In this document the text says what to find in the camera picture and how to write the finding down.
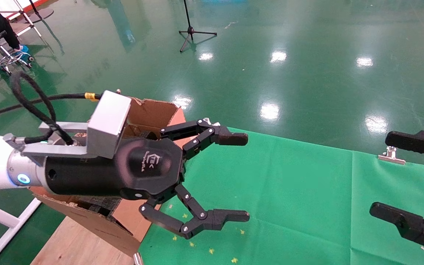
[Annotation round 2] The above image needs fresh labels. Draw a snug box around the white desk with foot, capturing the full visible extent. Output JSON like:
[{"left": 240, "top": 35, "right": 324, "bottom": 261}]
[{"left": 0, "top": 197, "right": 42, "bottom": 265}]

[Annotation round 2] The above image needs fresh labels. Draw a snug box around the black swivel stool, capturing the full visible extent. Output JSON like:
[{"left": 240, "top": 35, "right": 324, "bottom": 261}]
[{"left": 0, "top": 31, "right": 34, "bottom": 77}]

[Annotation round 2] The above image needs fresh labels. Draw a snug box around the large open cardboard carton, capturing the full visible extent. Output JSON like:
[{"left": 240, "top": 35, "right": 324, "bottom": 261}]
[{"left": 30, "top": 96, "right": 187, "bottom": 257}]

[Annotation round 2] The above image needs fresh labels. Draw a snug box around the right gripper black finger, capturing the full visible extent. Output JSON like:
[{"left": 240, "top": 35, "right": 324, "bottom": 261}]
[
  {"left": 370, "top": 202, "right": 424, "bottom": 264},
  {"left": 385, "top": 131, "right": 424, "bottom": 166}
]

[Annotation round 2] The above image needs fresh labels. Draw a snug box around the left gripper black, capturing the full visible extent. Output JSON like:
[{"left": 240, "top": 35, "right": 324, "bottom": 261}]
[{"left": 45, "top": 119, "right": 250, "bottom": 240}]

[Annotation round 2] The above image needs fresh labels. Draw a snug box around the white work table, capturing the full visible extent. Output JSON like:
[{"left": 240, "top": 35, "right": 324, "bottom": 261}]
[{"left": 0, "top": 0, "right": 42, "bottom": 38}]

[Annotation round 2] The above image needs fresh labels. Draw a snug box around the black foam block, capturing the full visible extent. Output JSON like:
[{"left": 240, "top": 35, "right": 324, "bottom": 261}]
[
  {"left": 75, "top": 196, "right": 123, "bottom": 218},
  {"left": 133, "top": 124, "right": 160, "bottom": 141}
]

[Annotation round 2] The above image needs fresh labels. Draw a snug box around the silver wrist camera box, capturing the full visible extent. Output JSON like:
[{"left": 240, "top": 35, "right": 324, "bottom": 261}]
[{"left": 22, "top": 90, "right": 132, "bottom": 160}]

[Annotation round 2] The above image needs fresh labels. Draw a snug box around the black tripod stand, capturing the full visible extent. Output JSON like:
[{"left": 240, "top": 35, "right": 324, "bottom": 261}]
[{"left": 178, "top": 0, "right": 217, "bottom": 53}]

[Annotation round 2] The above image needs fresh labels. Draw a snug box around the black sheathed camera cable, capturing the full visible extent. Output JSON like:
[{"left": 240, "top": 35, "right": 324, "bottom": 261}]
[{"left": 0, "top": 70, "right": 104, "bottom": 145}]

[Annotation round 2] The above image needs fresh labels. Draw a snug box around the black pole floor stand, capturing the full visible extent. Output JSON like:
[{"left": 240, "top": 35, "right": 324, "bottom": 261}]
[{"left": 28, "top": 0, "right": 54, "bottom": 22}]

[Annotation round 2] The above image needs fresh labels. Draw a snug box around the green table cloth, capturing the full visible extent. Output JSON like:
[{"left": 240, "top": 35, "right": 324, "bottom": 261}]
[{"left": 138, "top": 127, "right": 424, "bottom": 265}]

